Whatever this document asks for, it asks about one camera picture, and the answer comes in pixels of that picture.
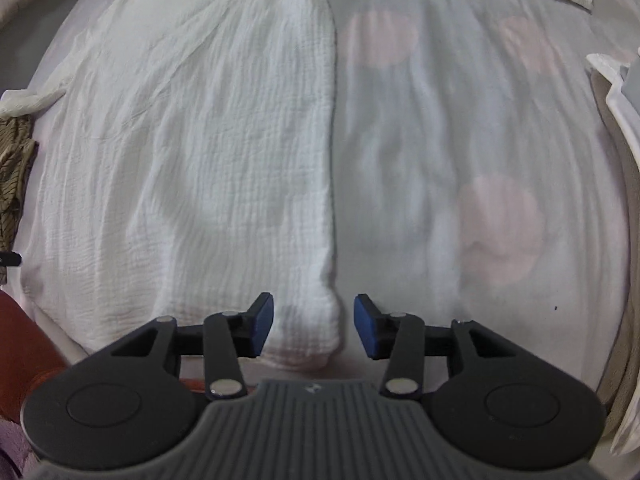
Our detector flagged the bed with pink-dotted sheet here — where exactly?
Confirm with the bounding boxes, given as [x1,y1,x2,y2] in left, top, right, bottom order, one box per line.
[10,0,631,401]

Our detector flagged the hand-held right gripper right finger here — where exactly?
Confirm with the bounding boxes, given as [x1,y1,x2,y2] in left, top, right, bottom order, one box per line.
[353,294,521,401]

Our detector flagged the brown striped garment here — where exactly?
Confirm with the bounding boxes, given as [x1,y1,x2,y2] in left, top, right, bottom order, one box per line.
[0,117,40,281]

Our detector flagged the beige clothes pile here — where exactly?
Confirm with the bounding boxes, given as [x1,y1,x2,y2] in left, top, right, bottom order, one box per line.
[585,50,640,456]

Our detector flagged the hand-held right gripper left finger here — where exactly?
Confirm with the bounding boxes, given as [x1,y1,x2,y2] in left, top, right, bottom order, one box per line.
[107,291,275,402]

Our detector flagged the white crinkled shirt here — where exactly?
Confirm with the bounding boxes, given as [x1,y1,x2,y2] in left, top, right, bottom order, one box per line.
[0,0,596,371]

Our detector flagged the purple fuzzy cloth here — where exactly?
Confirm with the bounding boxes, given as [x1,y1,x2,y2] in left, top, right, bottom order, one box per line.
[0,417,36,480]

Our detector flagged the person's rust red clothing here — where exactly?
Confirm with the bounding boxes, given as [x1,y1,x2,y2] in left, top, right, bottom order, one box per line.
[0,292,68,423]

